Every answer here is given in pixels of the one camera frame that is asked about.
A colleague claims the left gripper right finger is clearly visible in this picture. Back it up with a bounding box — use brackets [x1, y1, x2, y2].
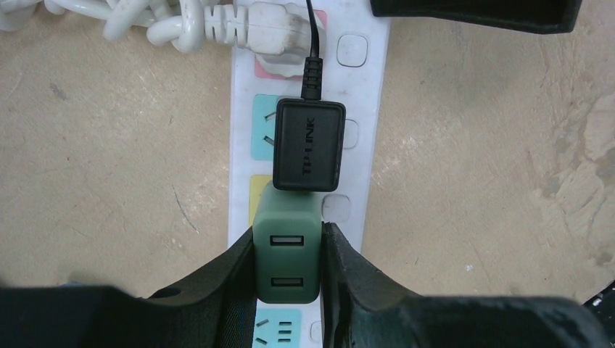
[321, 223, 611, 347]

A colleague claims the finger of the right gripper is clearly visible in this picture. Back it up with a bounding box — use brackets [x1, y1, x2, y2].
[370, 0, 582, 34]

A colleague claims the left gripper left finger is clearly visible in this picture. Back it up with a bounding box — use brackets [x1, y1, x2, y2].
[1, 231, 257, 347]

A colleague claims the green usb charger plug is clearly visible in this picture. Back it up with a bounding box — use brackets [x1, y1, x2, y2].
[252, 182, 322, 304]

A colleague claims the white power strip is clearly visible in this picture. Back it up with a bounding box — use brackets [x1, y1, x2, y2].
[228, 1, 390, 347]

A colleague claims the upper black plug adapter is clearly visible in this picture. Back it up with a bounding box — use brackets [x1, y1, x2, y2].
[273, 1, 346, 192]

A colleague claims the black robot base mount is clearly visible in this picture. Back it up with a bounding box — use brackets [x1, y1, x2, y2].
[584, 281, 614, 312]

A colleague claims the white plug with cord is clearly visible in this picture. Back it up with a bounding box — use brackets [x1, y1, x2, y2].
[1, 0, 326, 78]

